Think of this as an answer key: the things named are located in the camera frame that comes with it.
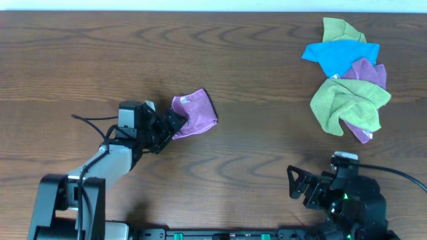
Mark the purple microfiber cloth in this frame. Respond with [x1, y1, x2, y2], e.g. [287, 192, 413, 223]
[171, 89, 218, 139]

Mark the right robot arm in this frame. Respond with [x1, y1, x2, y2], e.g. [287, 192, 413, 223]
[287, 165, 398, 240]

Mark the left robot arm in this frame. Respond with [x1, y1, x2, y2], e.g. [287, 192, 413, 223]
[27, 104, 187, 240]

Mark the green cloth in front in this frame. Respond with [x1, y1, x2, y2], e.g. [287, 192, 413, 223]
[310, 79, 391, 136]

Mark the green cloth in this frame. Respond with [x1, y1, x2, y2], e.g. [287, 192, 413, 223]
[310, 79, 391, 136]
[322, 17, 366, 43]

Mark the blue microfiber cloth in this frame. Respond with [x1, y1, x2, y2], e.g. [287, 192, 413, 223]
[302, 40, 380, 78]

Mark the purple cloth in pile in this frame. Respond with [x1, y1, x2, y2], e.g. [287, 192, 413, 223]
[342, 58, 387, 89]

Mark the green cloth at back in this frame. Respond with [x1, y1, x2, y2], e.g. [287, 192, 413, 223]
[322, 17, 366, 43]

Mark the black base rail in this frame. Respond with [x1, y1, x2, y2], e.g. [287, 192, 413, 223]
[128, 228, 309, 240]

